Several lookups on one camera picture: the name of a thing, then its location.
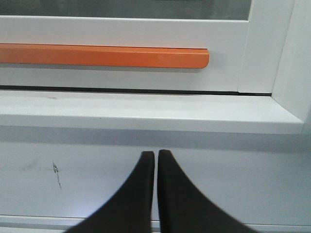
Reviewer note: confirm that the white fume hood sash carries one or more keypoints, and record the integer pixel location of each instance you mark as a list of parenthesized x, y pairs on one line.
[(244, 38)]

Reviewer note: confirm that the orange sash handle bar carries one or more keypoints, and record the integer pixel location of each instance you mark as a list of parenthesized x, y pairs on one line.
[(103, 56)]

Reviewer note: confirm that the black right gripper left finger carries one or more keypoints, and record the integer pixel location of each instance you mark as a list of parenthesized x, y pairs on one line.
[(129, 209)]

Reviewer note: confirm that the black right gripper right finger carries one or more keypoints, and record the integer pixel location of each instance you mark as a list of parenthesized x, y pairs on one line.
[(183, 208)]

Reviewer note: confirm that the white fume hood cabinet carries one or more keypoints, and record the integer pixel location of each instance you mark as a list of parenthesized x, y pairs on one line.
[(63, 154)]

